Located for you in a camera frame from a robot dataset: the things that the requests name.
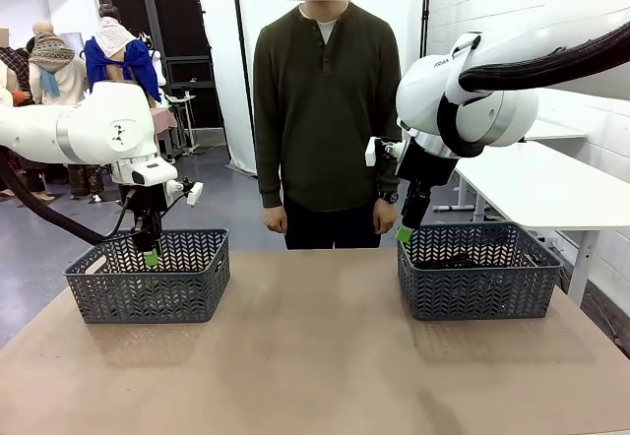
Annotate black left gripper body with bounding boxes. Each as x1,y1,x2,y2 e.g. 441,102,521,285
133,211,163,248

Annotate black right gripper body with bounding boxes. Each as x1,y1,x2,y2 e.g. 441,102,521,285
404,182,434,218

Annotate large black usb cable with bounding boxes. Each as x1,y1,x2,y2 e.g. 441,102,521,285
411,253,499,272

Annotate person's left forearm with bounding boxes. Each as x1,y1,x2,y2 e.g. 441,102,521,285
376,109,403,194

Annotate person's right forearm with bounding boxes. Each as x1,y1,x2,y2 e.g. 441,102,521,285
258,124,286,210

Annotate person's left hand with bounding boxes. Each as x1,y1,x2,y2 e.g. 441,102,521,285
373,202,399,234

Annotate person's right hand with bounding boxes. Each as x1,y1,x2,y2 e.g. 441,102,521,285
263,206,287,234

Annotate grey plastic lattice basket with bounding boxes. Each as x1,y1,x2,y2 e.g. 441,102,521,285
395,222,565,322
62,227,231,326

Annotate table with pink cloth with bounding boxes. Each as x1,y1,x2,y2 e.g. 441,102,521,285
147,106,179,160

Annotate large white table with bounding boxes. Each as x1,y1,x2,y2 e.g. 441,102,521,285
452,140,630,308

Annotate person in green sweater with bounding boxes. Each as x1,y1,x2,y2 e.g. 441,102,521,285
252,0,404,251

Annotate small white desk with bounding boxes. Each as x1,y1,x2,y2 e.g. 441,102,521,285
164,93,202,156

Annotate narrow white table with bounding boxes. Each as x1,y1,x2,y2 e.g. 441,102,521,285
524,119,588,144

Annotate white mannequin torso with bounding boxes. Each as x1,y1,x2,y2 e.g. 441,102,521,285
147,48,167,90

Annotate mannequin with blue jacket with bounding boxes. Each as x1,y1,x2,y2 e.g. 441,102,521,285
83,4,164,106

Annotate white backdrop screen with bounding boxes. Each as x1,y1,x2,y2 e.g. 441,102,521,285
192,0,429,176

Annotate upright black backdrop pole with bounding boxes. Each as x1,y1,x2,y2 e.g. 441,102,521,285
419,0,433,60

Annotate mannequin with patterned scarf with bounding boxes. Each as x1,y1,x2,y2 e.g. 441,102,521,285
28,20,107,201

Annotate black framed glass doors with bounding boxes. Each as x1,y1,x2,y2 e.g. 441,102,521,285
92,0,225,134

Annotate slanted black backdrop pole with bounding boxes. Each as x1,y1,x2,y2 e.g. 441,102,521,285
228,0,261,176

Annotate figure in plaid coat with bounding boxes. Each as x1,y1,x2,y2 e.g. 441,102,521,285
0,26,55,204

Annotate black left wrist mount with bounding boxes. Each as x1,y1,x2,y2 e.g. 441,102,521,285
121,182,168,216

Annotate black wrist mount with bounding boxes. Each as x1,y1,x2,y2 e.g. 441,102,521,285
121,182,168,216
395,142,459,195

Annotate black right wrist mount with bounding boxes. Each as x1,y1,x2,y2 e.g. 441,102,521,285
395,142,459,195

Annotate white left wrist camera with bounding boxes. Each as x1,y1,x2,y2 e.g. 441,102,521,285
166,177,205,207

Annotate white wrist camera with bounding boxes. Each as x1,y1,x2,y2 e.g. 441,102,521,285
364,136,398,167
166,177,205,207

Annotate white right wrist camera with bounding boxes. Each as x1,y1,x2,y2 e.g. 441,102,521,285
364,136,398,167

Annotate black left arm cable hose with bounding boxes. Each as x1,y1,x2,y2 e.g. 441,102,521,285
0,152,149,247

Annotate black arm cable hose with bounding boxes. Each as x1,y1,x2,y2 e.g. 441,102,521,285
0,152,149,247
436,24,630,156

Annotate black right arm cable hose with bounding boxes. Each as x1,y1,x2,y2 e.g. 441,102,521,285
436,24,630,156

